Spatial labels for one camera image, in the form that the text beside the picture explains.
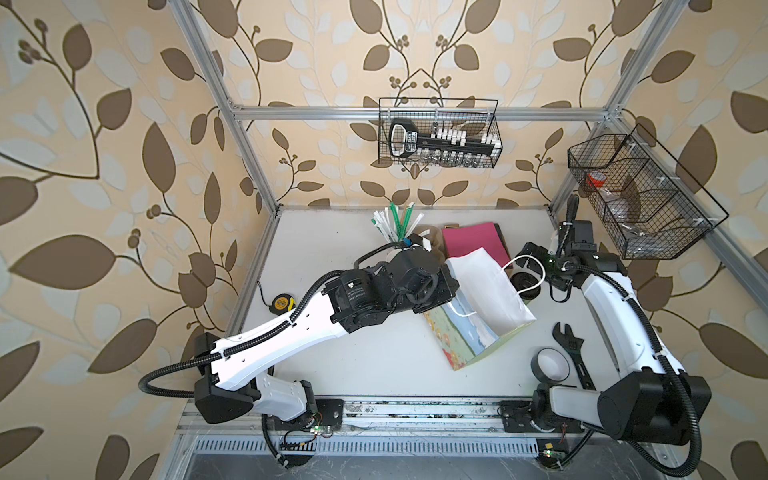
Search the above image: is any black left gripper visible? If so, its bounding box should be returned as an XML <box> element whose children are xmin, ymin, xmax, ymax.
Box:
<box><xmin>385</xmin><ymin>259</ymin><xmax>464</xmax><ymax>315</ymax></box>

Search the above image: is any black plastic cup lid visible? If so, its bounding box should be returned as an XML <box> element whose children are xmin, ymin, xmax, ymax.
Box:
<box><xmin>510</xmin><ymin>271</ymin><xmax>541</xmax><ymax>302</ymax></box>

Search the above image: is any green white paper gift bag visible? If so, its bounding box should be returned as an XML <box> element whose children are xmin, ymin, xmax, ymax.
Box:
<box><xmin>424</xmin><ymin>248</ymin><xmax>544</xmax><ymax>371</ymax></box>

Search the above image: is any brown pulp cup carrier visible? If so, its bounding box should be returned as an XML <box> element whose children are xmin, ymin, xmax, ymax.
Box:
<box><xmin>414</xmin><ymin>225</ymin><xmax>446</xmax><ymax>256</ymax></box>

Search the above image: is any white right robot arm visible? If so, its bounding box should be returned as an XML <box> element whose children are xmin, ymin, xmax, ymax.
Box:
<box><xmin>514</xmin><ymin>220</ymin><xmax>712</xmax><ymax>478</ymax></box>

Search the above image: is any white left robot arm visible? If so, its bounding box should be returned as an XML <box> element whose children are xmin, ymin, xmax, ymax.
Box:
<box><xmin>138</xmin><ymin>241</ymin><xmax>459</xmax><ymax>430</ymax></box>

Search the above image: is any green wrapped straw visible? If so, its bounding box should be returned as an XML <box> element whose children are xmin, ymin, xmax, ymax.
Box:
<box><xmin>389</xmin><ymin>202</ymin><xmax>414</xmax><ymax>241</ymax></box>

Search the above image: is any magenta paper napkin stack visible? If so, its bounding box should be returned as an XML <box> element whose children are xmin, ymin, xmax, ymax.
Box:
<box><xmin>442</xmin><ymin>222</ymin><xmax>511</xmax><ymax>266</ymax></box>

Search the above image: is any white wrapped straw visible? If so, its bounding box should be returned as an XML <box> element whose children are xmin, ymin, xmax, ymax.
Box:
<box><xmin>371</xmin><ymin>211</ymin><xmax>399</xmax><ymax>243</ymax></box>

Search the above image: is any red capped clear bottle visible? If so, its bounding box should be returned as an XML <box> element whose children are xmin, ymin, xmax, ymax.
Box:
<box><xmin>584</xmin><ymin>170</ymin><xmax>615</xmax><ymax>201</ymax></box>

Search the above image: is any black adjustable wrench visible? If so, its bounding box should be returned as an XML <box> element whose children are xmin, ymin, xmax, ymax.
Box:
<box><xmin>552</xmin><ymin>322</ymin><xmax>596</xmax><ymax>391</ymax></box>

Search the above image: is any grey tape roll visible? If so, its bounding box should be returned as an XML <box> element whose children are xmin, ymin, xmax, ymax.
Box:
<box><xmin>531</xmin><ymin>347</ymin><xmax>571</xmax><ymax>385</ymax></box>

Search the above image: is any yellow black tape measure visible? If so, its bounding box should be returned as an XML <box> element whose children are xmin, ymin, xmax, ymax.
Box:
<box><xmin>269</xmin><ymin>293</ymin><xmax>296</xmax><ymax>316</ymax></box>

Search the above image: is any black handheld tool in basket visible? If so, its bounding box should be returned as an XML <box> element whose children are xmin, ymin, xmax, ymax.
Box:
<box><xmin>386</xmin><ymin>119</ymin><xmax>502</xmax><ymax>160</ymax></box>

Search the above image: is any black wire basket right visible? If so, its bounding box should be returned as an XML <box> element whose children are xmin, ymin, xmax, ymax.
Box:
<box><xmin>568</xmin><ymin>123</ymin><xmax>729</xmax><ymax>260</ymax></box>

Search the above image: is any black wire basket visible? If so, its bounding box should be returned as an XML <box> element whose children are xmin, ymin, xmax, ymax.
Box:
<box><xmin>568</xmin><ymin>123</ymin><xmax>729</xmax><ymax>260</ymax></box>
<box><xmin>378</xmin><ymin>96</ymin><xmax>503</xmax><ymax>169</ymax></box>

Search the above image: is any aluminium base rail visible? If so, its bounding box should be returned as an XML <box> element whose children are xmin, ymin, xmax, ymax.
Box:
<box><xmin>175</xmin><ymin>394</ymin><xmax>673</xmax><ymax>439</ymax></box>

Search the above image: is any black wire basket rear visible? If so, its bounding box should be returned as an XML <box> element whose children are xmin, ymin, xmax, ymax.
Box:
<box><xmin>378</xmin><ymin>96</ymin><xmax>503</xmax><ymax>169</ymax></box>

